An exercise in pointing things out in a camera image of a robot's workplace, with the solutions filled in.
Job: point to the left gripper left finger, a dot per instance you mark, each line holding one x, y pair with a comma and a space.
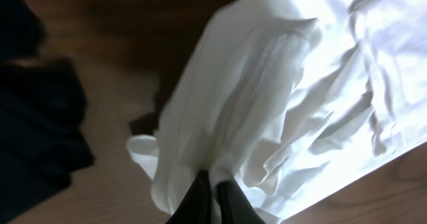
195, 207

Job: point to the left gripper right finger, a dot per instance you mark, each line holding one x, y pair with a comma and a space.
234, 206

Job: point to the white t-shirt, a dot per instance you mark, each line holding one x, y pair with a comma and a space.
293, 100

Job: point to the black t-shirt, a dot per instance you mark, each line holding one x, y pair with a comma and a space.
42, 107

